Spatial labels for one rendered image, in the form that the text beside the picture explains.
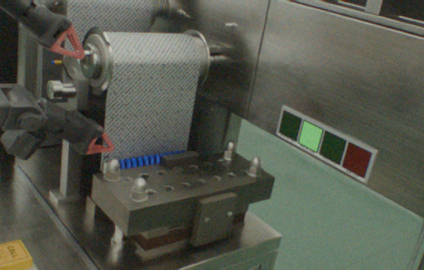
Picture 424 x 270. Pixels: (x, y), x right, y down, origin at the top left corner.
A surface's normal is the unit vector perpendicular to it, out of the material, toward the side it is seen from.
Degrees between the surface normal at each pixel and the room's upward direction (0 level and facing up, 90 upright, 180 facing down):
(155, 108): 90
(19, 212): 0
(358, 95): 90
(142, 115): 90
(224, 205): 90
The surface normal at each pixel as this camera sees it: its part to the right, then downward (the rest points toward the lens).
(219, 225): 0.60, 0.38
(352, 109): -0.78, 0.11
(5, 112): 0.61, 0.63
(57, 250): 0.16, -0.92
